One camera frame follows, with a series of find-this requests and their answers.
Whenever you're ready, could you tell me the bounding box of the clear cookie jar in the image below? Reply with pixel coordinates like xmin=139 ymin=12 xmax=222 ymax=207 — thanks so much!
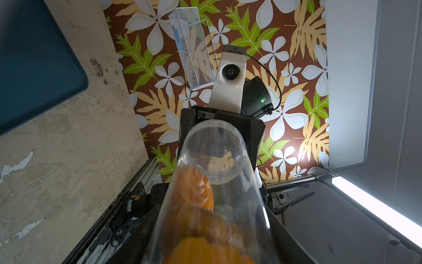
xmin=142 ymin=120 xmax=280 ymax=264

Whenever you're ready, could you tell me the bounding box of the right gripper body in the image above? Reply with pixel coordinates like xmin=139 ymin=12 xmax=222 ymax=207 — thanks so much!
xmin=177 ymin=106 xmax=266 ymax=172

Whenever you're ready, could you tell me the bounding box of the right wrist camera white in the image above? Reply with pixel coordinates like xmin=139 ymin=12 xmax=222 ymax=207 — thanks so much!
xmin=208 ymin=45 xmax=247 ymax=113

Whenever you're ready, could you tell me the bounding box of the white mesh basket right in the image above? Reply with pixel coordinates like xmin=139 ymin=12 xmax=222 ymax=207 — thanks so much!
xmin=169 ymin=7 xmax=216 ymax=91

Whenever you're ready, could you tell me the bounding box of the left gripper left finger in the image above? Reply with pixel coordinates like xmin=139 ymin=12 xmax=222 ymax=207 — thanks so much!
xmin=106 ymin=203 xmax=162 ymax=264

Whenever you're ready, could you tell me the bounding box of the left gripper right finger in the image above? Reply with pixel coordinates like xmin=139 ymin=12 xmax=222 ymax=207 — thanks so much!
xmin=265 ymin=206 xmax=318 ymax=264

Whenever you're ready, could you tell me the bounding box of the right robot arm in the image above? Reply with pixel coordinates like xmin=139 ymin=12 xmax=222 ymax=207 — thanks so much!
xmin=179 ymin=45 xmax=276 ymax=168

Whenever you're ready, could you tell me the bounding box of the teal plastic tray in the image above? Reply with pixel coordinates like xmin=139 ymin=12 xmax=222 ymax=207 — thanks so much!
xmin=1 ymin=1 xmax=89 ymax=134

